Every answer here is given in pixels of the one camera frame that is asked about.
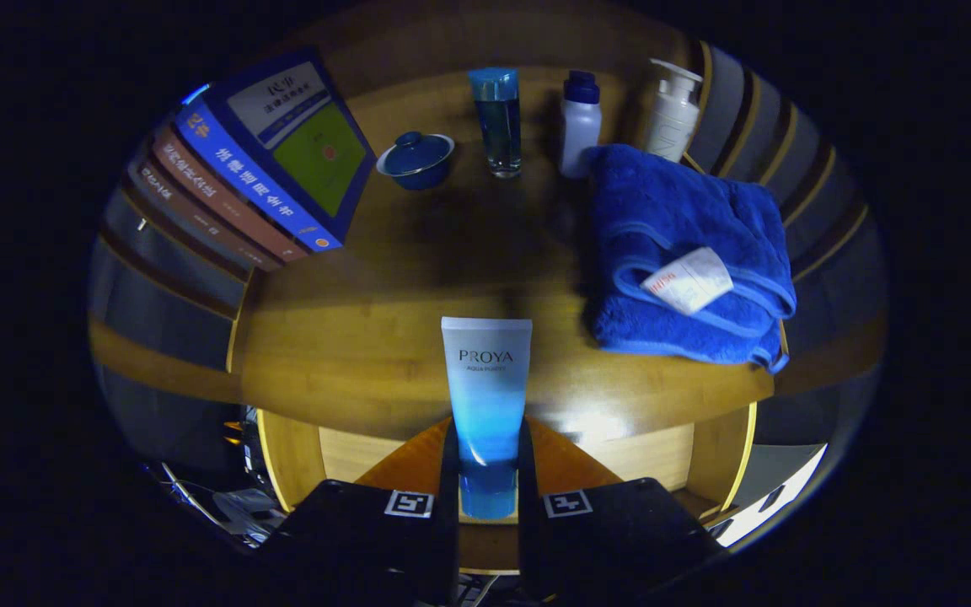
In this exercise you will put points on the wooden cabinet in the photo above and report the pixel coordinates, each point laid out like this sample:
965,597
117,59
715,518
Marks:
148,364

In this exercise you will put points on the dark brown book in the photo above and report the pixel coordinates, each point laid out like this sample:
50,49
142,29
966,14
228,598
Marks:
174,192

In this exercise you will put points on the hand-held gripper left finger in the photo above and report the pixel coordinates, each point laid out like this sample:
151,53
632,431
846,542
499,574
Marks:
450,539

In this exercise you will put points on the blue book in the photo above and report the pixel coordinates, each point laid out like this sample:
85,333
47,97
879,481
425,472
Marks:
300,143

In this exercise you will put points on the blue folded towel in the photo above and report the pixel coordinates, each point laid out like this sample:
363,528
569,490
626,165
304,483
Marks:
662,211

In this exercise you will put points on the blue cosmetic tube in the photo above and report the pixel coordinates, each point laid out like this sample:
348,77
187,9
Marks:
485,396

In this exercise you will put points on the wooden countertop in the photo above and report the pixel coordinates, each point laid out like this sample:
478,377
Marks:
384,320

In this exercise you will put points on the blue lidded teacup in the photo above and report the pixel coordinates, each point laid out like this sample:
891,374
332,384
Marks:
414,156

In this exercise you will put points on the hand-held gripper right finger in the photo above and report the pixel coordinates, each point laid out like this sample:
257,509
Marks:
528,539

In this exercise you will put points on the white pump bottle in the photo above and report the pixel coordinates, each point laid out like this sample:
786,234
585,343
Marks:
671,118

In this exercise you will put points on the white bottle blue cap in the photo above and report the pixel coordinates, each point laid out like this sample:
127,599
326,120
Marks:
578,126

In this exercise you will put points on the reddish brown book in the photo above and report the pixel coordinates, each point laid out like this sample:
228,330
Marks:
207,179

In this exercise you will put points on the clear blue bottle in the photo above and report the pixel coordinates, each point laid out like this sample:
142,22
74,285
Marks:
498,126

